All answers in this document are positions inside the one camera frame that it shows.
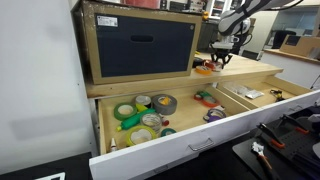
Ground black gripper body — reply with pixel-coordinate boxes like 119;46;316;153
211;35;239;64

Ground clear tape red dispenser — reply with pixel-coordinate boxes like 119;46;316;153
204;60;222;72

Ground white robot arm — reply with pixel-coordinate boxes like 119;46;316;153
211;0;303;65

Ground black tape roll on table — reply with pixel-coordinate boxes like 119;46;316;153
192;57;203;68

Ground orange tape roll on table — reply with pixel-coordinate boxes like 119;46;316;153
195;66;211;75

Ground red tape roll in drawer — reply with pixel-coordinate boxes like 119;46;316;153
202;96;219;108

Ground purple tape roll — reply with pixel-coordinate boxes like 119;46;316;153
203;108;226;123

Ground pliers in drawer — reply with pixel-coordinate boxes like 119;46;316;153
270;89;284;102

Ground silver tape roll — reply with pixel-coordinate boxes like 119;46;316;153
140;113;162;132

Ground small teal tape roll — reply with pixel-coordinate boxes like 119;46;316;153
160;128;176;137

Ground white drawer with wood interior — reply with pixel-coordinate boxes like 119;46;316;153
89;76;320;180

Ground green tape roll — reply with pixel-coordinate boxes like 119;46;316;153
114;103;137;121

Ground yellow-green tape roll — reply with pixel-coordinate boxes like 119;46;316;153
126;125;157;146

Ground clear plastic bag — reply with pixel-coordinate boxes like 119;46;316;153
226;83;264;99

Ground black orange clamp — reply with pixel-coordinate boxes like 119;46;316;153
257;123;285;149

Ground large cardboard box black front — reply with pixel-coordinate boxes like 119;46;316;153
72;0;201;84

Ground green glue bottle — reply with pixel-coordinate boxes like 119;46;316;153
116;108;155;131

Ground small white glue tube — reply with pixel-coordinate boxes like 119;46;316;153
110;138;118;152

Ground grey duct tape roll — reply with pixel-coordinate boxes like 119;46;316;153
152;94;177;115

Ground metal drawer handle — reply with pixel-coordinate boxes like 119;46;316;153
189;138;214;152

